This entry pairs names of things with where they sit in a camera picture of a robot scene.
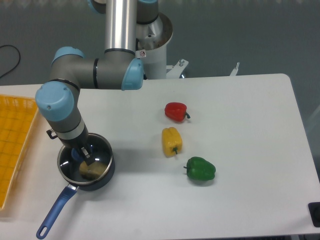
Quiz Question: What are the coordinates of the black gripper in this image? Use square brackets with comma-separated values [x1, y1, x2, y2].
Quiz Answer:
[46, 127, 96, 166]

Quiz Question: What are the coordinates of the glass pot lid blue knob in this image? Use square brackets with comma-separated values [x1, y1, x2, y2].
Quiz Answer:
[57, 133, 115, 191]

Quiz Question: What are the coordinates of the dark pot blue handle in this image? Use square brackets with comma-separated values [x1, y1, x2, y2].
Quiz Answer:
[36, 133, 115, 240]

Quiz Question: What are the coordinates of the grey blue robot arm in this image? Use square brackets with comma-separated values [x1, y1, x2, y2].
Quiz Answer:
[35, 0, 159, 165]

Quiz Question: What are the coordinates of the beige bread block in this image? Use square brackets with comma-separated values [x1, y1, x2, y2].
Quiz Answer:
[79, 161, 107, 181]

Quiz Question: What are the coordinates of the yellow plastic basket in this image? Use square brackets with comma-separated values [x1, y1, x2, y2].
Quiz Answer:
[0, 94, 38, 210]

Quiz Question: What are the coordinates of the yellow bell pepper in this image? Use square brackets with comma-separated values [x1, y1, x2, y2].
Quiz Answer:
[161, 127, 183, 157]

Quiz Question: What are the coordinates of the red bell pepper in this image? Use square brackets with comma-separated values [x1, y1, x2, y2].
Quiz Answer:
[164, 102, 191, 122]

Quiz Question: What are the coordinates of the green bell pepper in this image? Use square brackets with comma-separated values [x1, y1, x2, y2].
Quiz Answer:
[183, 156, 216, 181]

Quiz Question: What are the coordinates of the black device at table edge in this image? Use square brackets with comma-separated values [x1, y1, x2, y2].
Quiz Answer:
[308, 202, 320, 228]

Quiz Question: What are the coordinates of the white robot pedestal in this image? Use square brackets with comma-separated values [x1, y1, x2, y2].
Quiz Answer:
[136, 12, 173, 80]

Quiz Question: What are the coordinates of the white metal base frame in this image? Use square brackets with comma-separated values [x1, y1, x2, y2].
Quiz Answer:
[164, 58, 241, 80]

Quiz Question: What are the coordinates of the black cable on floor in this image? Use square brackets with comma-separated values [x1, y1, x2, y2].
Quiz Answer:
[0, 44, 21, 79]

